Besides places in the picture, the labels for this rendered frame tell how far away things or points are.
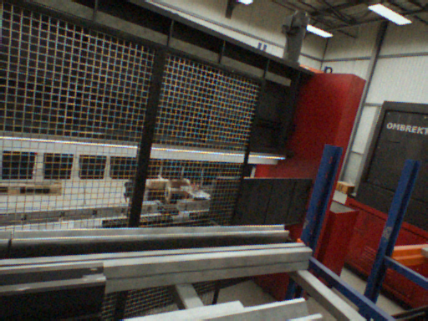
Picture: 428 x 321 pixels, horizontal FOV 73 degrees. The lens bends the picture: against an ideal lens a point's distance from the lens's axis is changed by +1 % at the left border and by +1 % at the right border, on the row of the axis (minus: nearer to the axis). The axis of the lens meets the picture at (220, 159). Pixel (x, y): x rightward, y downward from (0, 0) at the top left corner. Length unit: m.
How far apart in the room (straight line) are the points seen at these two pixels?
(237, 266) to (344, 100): 2.19
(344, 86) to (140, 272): 2.43
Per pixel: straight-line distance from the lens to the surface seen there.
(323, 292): 0.84
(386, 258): 1.30
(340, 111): 2.75
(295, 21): 2.80
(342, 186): 4.45
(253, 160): 2.80
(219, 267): 0.72
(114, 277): 0.65
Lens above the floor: 1.79
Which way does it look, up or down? 10 degrees down
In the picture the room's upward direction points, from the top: 12 degrees clockwise
